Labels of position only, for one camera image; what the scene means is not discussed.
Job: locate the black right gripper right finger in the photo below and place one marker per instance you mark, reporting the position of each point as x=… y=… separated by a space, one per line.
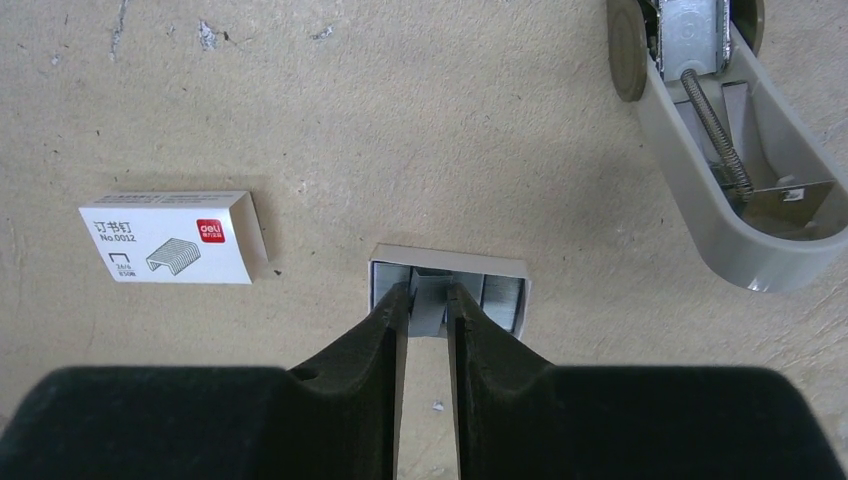
x=519 y=416

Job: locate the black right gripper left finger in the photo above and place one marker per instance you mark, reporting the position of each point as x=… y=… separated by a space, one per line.
x=333 y=416

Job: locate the white staple box tray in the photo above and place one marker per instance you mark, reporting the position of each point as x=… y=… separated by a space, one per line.
x=500 y=286

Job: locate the white staple box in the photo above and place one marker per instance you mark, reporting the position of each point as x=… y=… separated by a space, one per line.
x=184 y=237

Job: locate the green and white stapler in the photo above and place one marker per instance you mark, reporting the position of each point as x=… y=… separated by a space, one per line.
x=765 y=204

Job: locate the silver staple strip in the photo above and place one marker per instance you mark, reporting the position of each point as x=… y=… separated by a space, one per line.
x=428 y=291

